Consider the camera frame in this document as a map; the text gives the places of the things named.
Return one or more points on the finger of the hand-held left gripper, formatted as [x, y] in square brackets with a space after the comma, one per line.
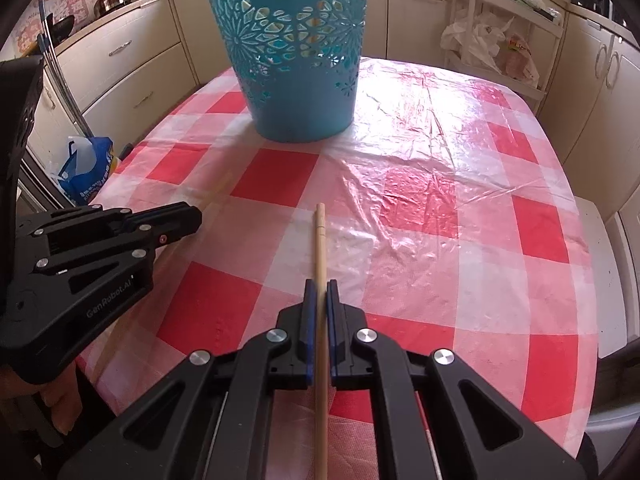
[150, 217]
[100, 260]

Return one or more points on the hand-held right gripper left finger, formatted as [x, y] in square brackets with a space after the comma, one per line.
[310, 330]

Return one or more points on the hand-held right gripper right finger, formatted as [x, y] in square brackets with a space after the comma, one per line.
[333, 330]

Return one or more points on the light wooden chopstick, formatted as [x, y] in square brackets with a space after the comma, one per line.
[222, 186]
[320, 250]

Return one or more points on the teal perforated plastic basket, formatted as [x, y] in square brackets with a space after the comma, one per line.
[295, 60]

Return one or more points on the person's left hand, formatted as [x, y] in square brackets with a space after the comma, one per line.
[62, 405]

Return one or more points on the blue plastic bag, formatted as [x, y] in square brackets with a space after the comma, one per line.
[87, 172]

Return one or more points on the red white checkered tablecloth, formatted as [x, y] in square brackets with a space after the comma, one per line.
[425, 210]

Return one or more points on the cream drawer cabinet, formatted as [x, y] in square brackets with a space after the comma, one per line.
[130, 60]

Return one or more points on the black wok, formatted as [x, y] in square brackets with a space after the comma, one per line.
[60, 26]

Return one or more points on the white stool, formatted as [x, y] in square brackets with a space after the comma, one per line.
[610, 280]

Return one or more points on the white plastic bag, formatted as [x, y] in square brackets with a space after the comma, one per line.
[475, 40]

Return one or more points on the cream sink cabinet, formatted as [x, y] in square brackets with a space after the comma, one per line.
[395, 5]

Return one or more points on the pink plastic bag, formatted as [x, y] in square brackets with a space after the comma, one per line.
[520, 60]

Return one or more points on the cream cabinet doors and drawers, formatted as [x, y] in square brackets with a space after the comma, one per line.
[590, 110]

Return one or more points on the white rolling cart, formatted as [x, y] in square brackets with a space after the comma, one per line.
[545, 35]

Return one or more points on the chrome metal frame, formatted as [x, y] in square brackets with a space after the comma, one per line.
[70, 90]

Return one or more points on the pink wall stickers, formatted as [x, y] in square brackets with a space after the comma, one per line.
[65, 5]

